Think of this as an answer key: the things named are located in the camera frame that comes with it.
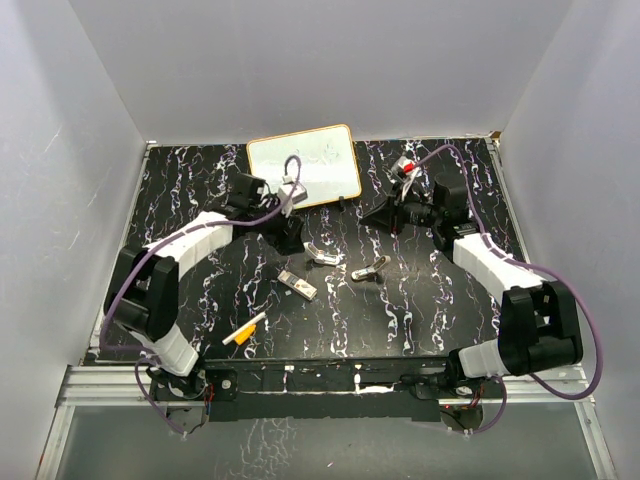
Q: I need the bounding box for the orange framed whiteboard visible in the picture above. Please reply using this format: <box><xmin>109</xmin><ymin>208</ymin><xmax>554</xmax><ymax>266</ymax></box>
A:
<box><xmin>246</xmin><ymin>124</ymin><xmax>362</xmax><ymax>210</ymax></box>

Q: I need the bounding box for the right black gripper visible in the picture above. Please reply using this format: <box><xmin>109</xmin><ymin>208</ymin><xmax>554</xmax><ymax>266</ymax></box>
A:
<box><xmin>360</xmin><ymin>183</ymin><xmax>442</xmax><ymax>236</ymax></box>

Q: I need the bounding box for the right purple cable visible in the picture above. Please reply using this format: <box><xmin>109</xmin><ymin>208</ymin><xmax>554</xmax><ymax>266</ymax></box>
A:
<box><xmin>405</xmin><ymin>144</ymin><xmax>605</xmax><ymax>435</ymax></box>

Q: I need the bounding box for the white staple box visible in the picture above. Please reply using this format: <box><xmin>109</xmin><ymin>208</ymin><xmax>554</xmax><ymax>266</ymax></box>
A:
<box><xmin>278</xmin><ymin>270</ymin><xmax>317</xmax><ymax>301</ymax></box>

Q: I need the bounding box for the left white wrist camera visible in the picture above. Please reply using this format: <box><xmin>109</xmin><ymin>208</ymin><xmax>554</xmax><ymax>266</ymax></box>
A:
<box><xmin>276</xmin><ymin>175</ymin><xmax>308</xmax><ymax>217</ymax></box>

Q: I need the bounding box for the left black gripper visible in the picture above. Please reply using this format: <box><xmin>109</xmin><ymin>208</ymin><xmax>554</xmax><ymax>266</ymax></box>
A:
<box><xmin>248</xmin><ymin>195</ymin><xmax>304</xmax><ymax>255</ymax></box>

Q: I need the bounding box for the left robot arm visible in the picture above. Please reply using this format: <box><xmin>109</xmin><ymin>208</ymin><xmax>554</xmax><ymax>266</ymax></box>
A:
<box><xmin>100</xmin><ymin>174</ymin><xmax>307</xmax><ymax>399</ymax></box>

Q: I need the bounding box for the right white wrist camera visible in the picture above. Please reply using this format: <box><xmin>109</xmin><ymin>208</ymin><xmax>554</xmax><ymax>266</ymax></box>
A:
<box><xmin>392</xmin><ymin>156</ymin><xmax>419</xmax><ymax>200</ymax></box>

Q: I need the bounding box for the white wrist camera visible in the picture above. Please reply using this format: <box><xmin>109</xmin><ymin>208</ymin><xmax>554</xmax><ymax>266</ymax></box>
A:
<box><xmin>392</xmin><ymin>156</ymin><xmax>419</xmax><ymax>200</ymax></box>
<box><xmin>276</xmin><ymin>175</ymin><xmax>308</xmax><ymax>217</ymax></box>

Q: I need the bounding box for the orange marker cap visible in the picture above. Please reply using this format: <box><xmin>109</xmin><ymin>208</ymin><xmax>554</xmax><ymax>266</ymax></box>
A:
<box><xmin>233</xmin><ymin>324</ymin><xmax>257</xmax><ymax>345</ymax></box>

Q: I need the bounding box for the black front mounting rail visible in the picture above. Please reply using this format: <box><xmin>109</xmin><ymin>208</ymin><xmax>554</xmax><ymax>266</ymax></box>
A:
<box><xmin>146</xmin><ymin>356</ymin><xmax>502</xmax><ymax>422</ymax></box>

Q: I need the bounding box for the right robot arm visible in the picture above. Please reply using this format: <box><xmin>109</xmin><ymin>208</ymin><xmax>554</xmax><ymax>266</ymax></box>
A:
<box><xmin>360</xmin><ymin>173</ymin><xmax>583</xmax><ymax>397</ymax></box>

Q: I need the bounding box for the white marker pen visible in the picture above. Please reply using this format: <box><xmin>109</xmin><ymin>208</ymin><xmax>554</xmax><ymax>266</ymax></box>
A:
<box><xmin>222</xmin><ymin>312</ymin><xmax>266</xmax><ymax>346</ymax></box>

